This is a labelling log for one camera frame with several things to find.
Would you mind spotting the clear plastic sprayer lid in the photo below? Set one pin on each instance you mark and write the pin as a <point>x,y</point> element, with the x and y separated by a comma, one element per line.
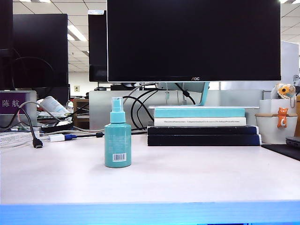
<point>117,99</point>

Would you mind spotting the stack of white papers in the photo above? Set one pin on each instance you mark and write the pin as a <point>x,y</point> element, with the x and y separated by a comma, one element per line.
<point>14,139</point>

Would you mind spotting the purple name plate holder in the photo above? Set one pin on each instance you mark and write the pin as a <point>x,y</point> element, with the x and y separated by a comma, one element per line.
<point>14,103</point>

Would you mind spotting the white office partition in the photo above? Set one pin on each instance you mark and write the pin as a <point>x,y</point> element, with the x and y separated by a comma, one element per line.
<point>290,58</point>

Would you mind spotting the black mouse pad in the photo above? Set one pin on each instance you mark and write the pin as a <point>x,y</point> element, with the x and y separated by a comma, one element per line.
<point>283,151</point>

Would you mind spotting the black monitor with glossy screen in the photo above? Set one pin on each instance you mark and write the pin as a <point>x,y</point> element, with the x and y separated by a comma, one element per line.
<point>39,47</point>

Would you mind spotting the white book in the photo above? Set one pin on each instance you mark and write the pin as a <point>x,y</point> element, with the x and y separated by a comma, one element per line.
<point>199,122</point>

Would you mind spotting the white adapter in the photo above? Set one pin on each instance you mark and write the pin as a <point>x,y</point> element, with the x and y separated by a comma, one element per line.
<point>56,138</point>

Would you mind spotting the narrow black monitor with sticker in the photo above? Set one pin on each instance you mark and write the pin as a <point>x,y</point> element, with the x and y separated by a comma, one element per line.
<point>97,47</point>

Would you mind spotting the plush toy with sunflower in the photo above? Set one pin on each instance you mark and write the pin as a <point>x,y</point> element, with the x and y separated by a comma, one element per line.
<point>283,90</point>

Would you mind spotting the orange cat figure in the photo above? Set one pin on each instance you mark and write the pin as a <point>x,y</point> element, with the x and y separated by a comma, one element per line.
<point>282,117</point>

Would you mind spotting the teal book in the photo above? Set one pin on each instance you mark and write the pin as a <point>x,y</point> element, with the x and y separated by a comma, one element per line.
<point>199,113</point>

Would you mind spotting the silver desk partition panel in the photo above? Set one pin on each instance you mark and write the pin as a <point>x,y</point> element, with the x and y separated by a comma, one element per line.
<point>98,110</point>

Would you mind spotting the teal spray bottle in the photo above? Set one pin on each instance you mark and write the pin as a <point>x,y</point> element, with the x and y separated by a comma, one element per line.
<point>117,140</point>

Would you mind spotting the grey flat device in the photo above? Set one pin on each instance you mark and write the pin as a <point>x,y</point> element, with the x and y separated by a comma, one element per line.
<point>293,141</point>

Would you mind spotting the white lotion tube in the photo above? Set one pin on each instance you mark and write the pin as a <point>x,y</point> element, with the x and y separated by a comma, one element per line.
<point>52,104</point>

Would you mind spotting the dark monitor edge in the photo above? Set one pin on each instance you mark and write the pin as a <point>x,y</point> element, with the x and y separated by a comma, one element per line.
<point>5,35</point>

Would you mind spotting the white cup with wooden rim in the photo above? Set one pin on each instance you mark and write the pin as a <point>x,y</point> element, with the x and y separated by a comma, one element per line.
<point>267,131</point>

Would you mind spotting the wall socket plate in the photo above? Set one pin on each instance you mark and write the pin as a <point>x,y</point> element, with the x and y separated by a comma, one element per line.
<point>77,88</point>

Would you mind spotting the stack of magazines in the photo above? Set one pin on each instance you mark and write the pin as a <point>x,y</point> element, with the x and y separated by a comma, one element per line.
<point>50,116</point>

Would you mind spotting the blue VGA connector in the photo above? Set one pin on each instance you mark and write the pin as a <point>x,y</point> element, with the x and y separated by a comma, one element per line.
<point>69,137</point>

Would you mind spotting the large black AOC monitor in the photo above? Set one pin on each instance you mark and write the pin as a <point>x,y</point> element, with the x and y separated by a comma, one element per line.
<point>192,39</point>

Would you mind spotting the black flat case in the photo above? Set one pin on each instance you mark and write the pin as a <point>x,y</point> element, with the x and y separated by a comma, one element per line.
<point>56,127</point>

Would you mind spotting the brown wooden box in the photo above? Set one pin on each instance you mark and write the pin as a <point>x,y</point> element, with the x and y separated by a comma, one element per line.
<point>80,113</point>

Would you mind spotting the teal and silver monitor stand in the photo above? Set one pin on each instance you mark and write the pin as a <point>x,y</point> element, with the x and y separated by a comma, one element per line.
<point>204,98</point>

